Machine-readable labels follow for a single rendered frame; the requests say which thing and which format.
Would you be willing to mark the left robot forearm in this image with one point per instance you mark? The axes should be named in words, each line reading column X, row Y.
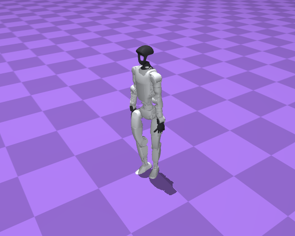
column 158, row 110

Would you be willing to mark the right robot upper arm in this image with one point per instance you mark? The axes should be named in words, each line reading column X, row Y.
column 133, row 87

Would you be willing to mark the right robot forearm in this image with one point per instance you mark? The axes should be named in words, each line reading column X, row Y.
column 133, row 100

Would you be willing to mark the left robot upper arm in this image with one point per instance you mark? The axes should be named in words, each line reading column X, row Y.
column 156, row 79

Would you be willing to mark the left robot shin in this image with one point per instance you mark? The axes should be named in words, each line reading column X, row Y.
column 156, row 156

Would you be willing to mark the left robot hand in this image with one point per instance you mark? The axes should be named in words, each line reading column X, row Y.
column 160, row 126

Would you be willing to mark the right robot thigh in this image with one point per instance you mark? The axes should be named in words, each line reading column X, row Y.
column 137, row 128

